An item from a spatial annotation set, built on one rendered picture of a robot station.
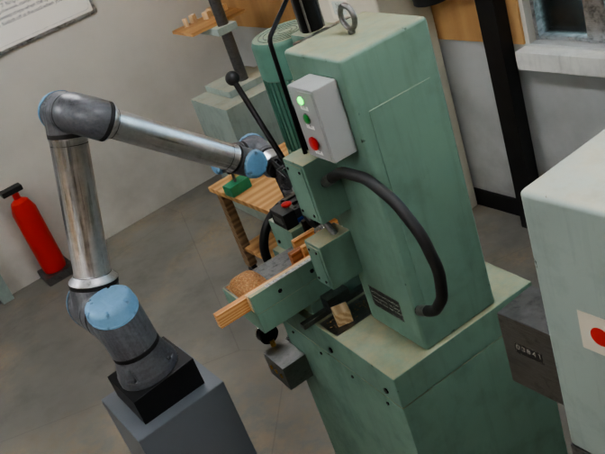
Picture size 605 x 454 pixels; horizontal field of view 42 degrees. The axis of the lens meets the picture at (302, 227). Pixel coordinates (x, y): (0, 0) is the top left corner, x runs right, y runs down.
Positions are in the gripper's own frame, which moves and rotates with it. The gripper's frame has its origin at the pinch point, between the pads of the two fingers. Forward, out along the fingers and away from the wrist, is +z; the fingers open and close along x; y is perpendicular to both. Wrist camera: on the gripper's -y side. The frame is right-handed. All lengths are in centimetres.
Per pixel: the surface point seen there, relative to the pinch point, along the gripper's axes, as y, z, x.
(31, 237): -132, -205, -64
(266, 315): 18, 41, -42
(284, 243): 10.8, 17.9, -21.6
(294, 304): 16, 42, -34
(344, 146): 72, 56, -24
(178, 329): -121, -83, -34
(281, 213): 22.5, 18.1, -21.1
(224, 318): 20, 37, -52
